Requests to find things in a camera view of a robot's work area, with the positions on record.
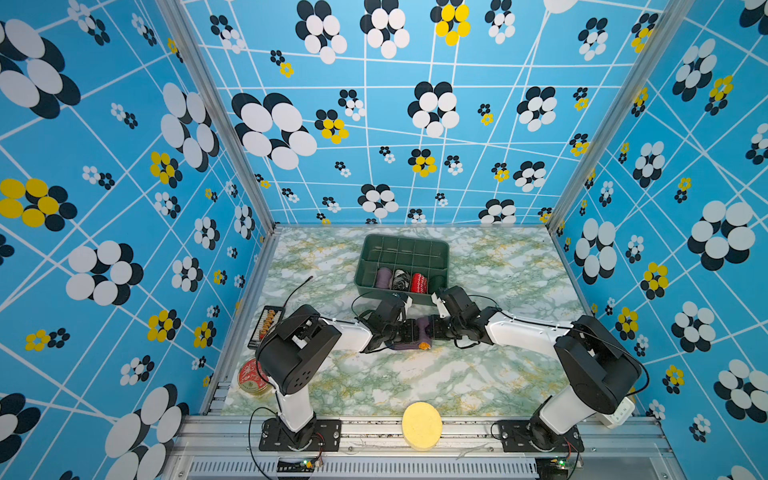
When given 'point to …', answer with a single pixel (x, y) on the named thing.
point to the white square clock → (618, 418)
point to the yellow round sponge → (422, 426)
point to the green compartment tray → (390, 264)
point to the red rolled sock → (419, 284)
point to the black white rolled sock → (401, 280)
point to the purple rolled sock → (383, 279)
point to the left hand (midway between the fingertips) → (425, 334)
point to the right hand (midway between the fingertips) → (426, 331)
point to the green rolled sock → (436, 282)
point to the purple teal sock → (424, 343)
